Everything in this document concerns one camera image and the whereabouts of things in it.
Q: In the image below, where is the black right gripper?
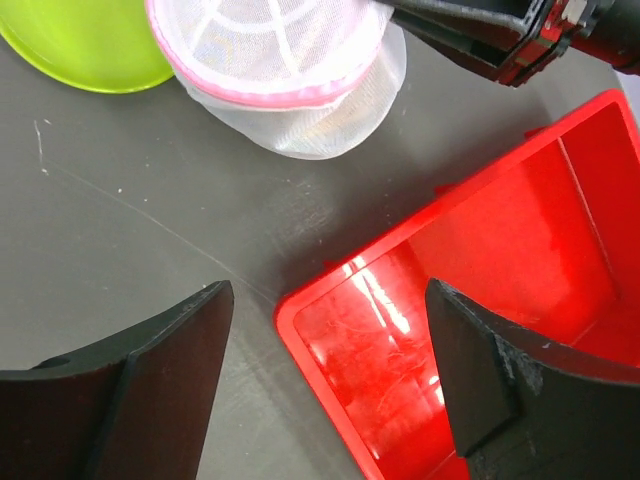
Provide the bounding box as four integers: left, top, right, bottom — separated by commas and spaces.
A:
386, 0, 639, 87

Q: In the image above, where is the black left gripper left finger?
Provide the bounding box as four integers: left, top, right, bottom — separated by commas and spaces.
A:
1, 281, 234, 479

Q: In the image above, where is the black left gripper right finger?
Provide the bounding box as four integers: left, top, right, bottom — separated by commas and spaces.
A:
425, 278, 639, 479

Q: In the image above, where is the white mesh laundry bag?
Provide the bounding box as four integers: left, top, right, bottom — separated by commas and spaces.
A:
145, 0, 407, 160

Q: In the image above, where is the red plastic tray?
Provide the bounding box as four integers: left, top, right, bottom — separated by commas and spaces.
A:
275, 90, 639, 479

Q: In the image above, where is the green plastic bowl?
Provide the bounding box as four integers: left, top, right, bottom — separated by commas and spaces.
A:
1, 0, 173, 94

